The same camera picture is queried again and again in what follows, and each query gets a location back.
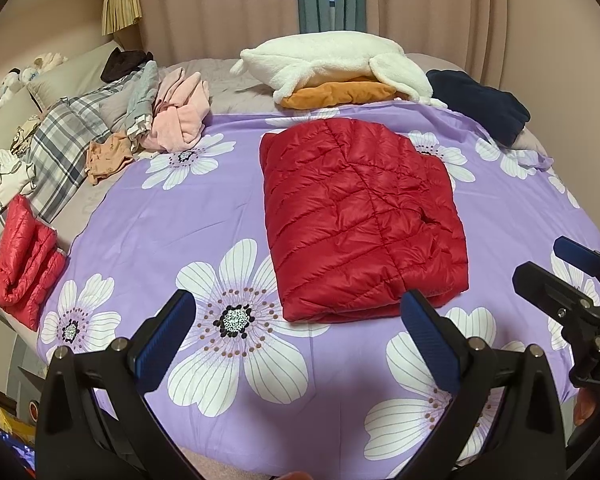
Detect purple floral blanket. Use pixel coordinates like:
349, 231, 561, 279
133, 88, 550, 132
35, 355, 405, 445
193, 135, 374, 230
36, 100, 600, 466

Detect beige pleated fringe cloth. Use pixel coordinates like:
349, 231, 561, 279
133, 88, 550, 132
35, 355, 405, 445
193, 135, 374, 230
102, 0, 143, 36

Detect black garment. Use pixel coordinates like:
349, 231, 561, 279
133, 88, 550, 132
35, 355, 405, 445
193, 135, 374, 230
101, 48, 154, 83

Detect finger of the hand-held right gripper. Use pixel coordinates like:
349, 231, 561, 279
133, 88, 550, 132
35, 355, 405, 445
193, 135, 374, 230
512, 261, 596, 323
553, 236, 600, 281

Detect grey striped cloth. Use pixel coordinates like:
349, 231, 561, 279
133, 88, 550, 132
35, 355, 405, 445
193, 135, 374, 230
100, 60, 160, 143

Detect small tan garment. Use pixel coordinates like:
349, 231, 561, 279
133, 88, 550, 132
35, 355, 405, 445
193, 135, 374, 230
86, 132, 136, 186

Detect cream pillow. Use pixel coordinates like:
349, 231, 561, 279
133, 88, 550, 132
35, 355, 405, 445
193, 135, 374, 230
27, 50, 118, 111

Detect person's right hand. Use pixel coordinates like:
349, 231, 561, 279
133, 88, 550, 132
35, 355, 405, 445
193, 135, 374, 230
574, 387, 600, 427

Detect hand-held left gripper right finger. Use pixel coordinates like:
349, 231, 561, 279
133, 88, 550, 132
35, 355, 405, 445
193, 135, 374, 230
401, 289, 567, 480

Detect pink curtain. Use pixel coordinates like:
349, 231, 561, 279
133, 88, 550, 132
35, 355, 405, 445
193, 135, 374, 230
362, 0, 551, 91
132, 0, 303, 66

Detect grey plaid pillow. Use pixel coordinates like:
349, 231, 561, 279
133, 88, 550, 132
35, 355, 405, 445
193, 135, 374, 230
27, 80, 146, 226

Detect yellow box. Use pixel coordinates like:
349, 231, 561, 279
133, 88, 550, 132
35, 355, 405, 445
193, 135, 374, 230
0, 405, 37, 448

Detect folded red puffer garment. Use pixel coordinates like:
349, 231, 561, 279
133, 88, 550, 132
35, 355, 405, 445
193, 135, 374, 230
0, 194, 68, 332

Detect navy garment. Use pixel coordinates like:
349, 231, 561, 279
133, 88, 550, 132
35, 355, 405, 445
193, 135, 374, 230
425, 69, 531, 148

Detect plush toys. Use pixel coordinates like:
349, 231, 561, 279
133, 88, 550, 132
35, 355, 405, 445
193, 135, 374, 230
0, 52, 68, 108

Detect pink garment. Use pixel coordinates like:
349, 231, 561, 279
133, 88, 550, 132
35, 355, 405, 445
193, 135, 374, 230
139, 69, 211, 153

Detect white fleece garment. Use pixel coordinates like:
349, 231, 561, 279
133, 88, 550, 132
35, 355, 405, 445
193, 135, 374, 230
229, 31, 448, 109

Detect red down jacket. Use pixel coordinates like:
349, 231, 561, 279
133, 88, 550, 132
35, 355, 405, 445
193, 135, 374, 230
259, 117, 470, 322

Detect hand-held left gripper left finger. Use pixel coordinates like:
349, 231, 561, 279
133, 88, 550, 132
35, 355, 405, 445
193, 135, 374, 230
35, 289, 197, 480

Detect orange garment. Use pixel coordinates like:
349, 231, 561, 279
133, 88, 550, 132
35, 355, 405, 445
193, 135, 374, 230
280, 76, 398, 110

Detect white printed garment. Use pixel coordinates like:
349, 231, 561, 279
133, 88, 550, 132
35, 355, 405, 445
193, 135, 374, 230
0, 147, 38, 231

